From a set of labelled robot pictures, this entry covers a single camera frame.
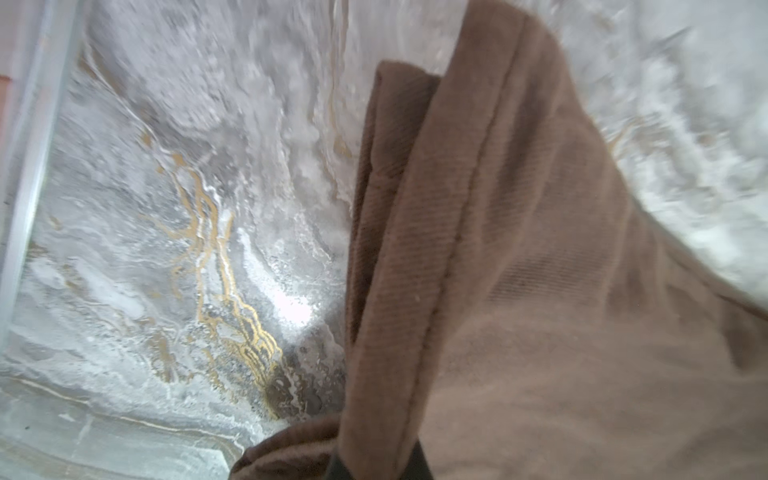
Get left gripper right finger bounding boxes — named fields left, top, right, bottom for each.
left=400, top=441, right=434, bottom=480

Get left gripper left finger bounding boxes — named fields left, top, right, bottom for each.
left=323, top=455, right=351, bottom=480

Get aluminium frame rail left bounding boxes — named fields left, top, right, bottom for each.
left=1, top=1, right=89, bottom=348

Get brown trousers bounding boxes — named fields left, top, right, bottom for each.
left=230, top=1, right=767, bottom=479

